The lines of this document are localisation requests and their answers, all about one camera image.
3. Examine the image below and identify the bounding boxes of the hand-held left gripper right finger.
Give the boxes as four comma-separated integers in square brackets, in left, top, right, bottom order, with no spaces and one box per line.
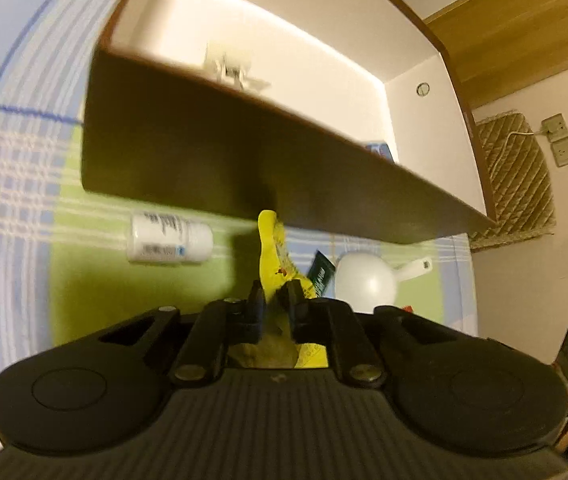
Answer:
[284,280,470,390]

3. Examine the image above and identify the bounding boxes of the blue packet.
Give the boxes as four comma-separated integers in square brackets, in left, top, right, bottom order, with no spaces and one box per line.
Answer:
[364,142,395,163]

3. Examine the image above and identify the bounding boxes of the beige quilted cushion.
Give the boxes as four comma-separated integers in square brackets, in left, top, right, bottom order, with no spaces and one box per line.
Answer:
[469,112,557,251]

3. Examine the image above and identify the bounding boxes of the dark green packet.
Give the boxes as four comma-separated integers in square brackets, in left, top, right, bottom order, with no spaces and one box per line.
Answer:
[306,250,335,300]

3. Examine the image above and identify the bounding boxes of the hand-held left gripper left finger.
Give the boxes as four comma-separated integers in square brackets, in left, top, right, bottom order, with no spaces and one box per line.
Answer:
[96,280,267,388]

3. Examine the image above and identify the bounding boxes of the wooden panel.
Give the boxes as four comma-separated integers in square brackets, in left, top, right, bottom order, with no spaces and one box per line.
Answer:
[424,0,568,108]

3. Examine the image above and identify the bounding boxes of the yellow snack packet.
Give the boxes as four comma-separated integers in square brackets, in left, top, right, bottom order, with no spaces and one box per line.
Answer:
[256,210,332,370]

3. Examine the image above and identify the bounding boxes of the brown cardboard box white inside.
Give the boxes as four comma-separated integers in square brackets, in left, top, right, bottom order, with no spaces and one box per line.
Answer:
[80,0,499,246]

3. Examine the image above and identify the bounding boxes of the plaid bed sheet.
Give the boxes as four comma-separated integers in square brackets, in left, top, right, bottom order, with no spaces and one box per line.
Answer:
[0,0,480,461]

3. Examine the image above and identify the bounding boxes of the cream hair claw clip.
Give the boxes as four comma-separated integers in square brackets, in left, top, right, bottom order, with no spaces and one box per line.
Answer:
[203,42,272,92]

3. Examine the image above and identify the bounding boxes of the white plastic spoon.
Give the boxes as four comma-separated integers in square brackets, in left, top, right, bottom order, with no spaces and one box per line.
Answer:
[334,252,434,314]

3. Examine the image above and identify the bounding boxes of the white plastic bottle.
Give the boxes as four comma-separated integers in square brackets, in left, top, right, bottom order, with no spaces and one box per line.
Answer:
[128,212,213,264]

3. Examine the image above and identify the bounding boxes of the beige wall socket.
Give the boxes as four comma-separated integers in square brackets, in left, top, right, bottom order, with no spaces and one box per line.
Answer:
[550,136,568,167]
[541,113,567,142]

